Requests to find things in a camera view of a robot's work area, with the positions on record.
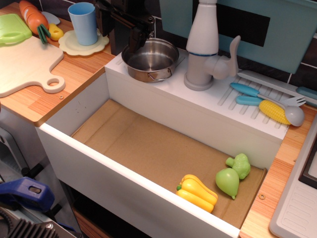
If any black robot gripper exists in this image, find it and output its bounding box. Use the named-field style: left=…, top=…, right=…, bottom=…
left=95, top=0, right=155, bottom=53

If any small stainless steel pot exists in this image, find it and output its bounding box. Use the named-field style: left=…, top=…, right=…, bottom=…
left=121, top=38, right=179, bottom=83

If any white toy sink basin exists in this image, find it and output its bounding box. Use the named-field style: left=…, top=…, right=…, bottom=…
left=38, top=51, right=289, bottom=238

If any light blue plastic cup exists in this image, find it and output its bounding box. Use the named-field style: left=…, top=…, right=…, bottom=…
left=68, top=2, right=98, bottom=46

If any white toy faucet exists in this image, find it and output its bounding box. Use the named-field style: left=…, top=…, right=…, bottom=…
left=184, top=0, right=241, bottom=91

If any pale yellow flower plate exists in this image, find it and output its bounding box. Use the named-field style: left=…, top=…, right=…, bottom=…
left=58, top=29, right=109, bottom=56

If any orange toy carrot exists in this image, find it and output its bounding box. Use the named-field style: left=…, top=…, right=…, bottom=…
left=19, top=0, right=51, bottom=44

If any wooden cutting board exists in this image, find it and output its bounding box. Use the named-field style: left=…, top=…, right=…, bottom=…
left=0, top=36, right=65, bottom=97

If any brown cardboard sheet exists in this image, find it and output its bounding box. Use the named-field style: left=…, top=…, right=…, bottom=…
left=72, top=100, right=266, bottom=228

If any green plastic cutting board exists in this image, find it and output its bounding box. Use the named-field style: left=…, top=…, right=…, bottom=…
left=0, top=13, right=33, bottom=47

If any teal toy backboard panel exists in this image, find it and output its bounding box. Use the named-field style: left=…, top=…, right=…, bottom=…
left=160, top=0, right=317, bottom=73

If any yellow toy corn cob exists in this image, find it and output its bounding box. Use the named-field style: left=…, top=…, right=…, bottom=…
left=259, top=100, right=291, bottom=125

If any green toy broccoli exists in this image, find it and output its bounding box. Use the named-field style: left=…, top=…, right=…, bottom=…
left=225, top=153, right=251, bottom=180

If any yellow toy bell pepper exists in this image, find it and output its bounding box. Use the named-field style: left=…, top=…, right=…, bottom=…
left=176, top=174, right=218, bottom=213

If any green toy pear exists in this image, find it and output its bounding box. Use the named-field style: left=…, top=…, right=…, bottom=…
left=215, top=168, right=240, bottom=200

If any blue clamp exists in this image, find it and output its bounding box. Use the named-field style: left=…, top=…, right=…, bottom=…
left=0, top=177, right=55, bottom=212

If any white toy stove top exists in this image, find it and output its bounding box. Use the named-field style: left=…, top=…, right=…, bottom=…
left=269, top=125, right=317, bottom=238

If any toy knife yellow handle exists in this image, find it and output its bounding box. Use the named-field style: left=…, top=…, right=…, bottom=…
left=42, top=11, right=64, bottom=41

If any grey fork blue handle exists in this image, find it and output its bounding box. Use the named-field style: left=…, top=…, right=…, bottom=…
left=236, top=96, right=306, bottom=107

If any grey spoon blue handle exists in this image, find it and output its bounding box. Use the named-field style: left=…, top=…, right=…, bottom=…
left=230, top=83, right=305, bottom=126

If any grey metal mount base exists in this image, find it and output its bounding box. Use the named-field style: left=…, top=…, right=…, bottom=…
left=0, top=208, right=83, bottom=238

